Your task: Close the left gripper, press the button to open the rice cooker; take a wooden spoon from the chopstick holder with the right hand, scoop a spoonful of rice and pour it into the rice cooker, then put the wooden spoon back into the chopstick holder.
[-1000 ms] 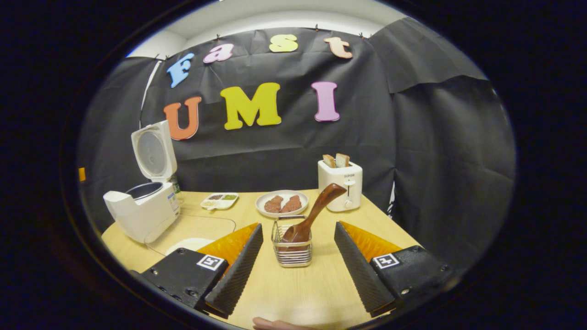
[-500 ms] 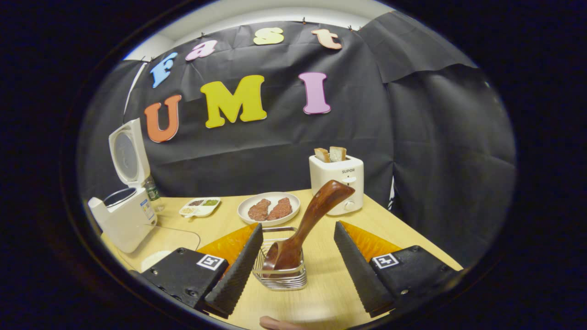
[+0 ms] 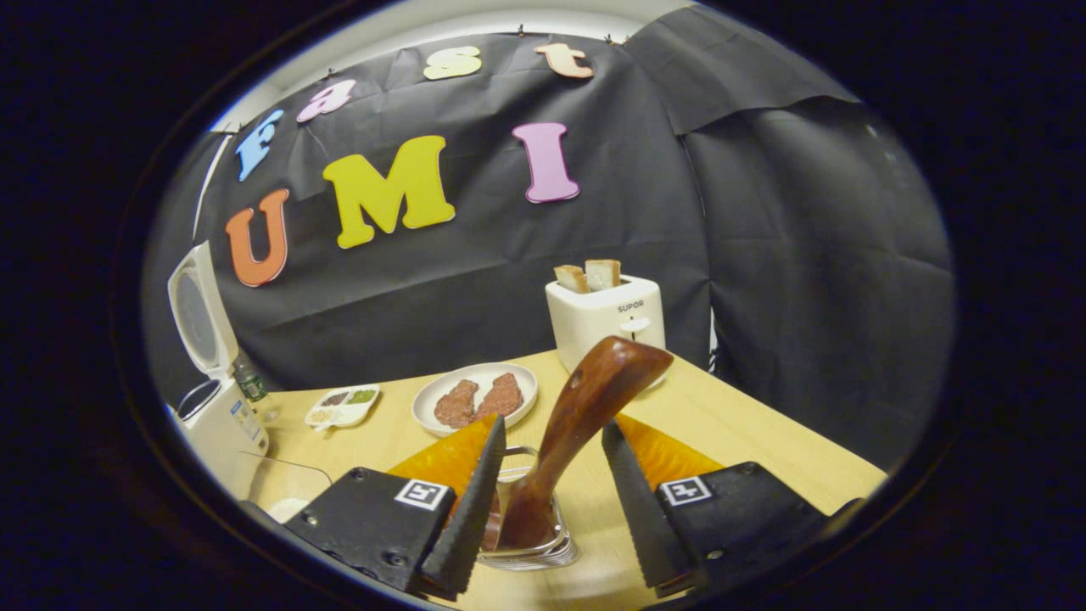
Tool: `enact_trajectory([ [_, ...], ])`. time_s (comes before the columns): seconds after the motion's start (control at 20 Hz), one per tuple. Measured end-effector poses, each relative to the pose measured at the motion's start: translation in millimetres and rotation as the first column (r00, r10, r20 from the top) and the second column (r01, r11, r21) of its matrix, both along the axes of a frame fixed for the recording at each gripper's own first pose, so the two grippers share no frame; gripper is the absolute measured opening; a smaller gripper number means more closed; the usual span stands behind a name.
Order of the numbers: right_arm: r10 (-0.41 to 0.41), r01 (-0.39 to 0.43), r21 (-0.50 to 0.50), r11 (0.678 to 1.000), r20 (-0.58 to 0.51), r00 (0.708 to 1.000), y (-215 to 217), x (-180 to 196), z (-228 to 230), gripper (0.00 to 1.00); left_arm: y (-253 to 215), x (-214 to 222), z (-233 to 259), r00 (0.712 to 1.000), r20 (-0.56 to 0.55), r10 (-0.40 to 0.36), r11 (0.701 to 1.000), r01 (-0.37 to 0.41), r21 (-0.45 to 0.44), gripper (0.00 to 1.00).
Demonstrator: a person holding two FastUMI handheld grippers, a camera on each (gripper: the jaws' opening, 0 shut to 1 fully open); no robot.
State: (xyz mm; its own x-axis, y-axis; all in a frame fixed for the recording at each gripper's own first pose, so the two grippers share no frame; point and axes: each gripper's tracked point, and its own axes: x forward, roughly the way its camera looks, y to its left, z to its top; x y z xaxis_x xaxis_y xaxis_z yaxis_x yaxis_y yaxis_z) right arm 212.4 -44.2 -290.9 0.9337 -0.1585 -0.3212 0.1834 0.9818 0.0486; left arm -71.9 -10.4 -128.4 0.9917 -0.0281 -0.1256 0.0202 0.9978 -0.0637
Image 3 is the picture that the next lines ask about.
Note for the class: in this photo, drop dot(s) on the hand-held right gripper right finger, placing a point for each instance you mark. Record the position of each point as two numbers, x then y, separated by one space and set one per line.
645 518

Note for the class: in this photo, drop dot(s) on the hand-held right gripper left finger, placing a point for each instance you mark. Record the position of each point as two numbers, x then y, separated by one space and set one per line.
471 518

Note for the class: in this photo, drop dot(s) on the brown wooden spoon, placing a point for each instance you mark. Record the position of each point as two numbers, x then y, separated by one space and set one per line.
585 407

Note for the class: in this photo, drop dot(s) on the white rice cooker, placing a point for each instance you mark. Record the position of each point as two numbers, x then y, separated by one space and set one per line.
221 424

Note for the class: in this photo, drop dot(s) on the brown meat piece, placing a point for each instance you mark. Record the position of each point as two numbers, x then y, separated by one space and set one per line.
456 405
501 396

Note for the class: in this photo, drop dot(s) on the white round plate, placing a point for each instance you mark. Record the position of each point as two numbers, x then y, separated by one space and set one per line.
475 373

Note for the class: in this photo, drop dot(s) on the white divided grain dish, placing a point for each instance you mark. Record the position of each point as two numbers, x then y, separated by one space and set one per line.
344 407

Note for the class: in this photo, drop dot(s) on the white toaster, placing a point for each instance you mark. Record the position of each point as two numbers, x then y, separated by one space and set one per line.
602 331

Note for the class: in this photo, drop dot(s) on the clear plastic bottle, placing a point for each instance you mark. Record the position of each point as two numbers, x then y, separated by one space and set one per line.
250 386

